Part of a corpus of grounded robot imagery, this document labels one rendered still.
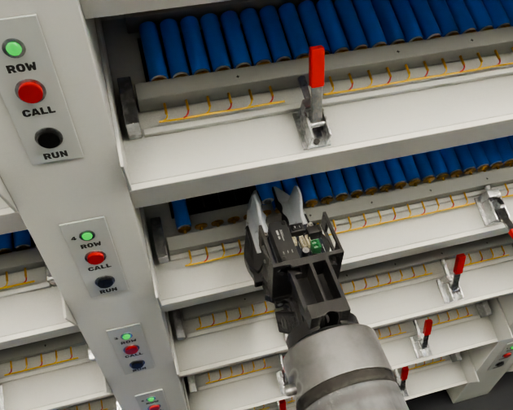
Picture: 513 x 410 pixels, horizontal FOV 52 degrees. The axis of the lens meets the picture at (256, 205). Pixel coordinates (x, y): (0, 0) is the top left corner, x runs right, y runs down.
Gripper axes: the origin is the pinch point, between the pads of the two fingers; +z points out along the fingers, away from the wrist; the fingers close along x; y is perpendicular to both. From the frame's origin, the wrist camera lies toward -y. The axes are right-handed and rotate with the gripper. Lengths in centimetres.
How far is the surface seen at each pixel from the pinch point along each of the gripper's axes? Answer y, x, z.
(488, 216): -5.4, -28.7, -5.4
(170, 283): -6.0, 13.2, -4.5
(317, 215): -2.4, -6.1, -1.8
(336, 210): -2.4, -8.6, -1.6
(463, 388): -69, -46, -8
